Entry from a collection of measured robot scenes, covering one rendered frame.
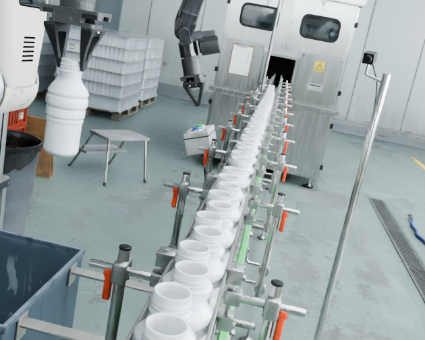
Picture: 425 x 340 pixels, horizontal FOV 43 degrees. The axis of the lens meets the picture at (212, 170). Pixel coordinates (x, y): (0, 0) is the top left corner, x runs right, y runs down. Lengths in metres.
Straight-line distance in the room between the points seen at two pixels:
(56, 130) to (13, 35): 0.44
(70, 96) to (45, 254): 0.36
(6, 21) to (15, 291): 0.59
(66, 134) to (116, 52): 6.77
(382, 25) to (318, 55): 5.72
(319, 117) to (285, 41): 0.87
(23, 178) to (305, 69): 3.51
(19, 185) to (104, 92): 4.76
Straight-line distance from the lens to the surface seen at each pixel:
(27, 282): 1.18
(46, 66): 8.77
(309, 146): 5.89
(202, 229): 0.69
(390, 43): 11.48
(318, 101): 5.83
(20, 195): 3.18
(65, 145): 0.96
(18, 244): 1.16
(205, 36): 1.69
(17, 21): 1.35
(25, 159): 3.10
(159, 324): 0.48
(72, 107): 0.94
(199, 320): 0.57
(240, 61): 5.81
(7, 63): 1.35
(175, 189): 1.16
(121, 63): 7.68
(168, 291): 0.53
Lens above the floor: 1.40
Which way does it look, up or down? 14 degrees down
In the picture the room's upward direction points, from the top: 11 degrees clockwise
